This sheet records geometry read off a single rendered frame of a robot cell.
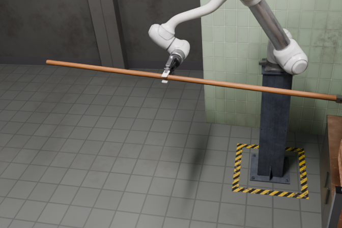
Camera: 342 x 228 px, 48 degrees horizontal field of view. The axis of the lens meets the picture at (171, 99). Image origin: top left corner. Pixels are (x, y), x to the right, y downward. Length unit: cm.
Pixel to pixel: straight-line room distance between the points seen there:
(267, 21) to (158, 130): 191
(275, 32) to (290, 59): 21
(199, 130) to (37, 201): 160
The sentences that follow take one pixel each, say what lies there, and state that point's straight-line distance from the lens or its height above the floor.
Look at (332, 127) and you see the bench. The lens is 298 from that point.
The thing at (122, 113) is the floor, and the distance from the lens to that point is 415.
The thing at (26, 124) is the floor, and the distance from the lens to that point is 440.
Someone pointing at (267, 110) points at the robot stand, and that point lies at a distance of 290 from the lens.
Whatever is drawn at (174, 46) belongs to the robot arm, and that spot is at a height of 131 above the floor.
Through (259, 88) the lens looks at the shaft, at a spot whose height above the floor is 123.
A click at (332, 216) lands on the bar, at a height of 78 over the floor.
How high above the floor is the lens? 237
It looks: 34 degrees down
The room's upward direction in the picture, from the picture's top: 6 degrees counter-clockwise
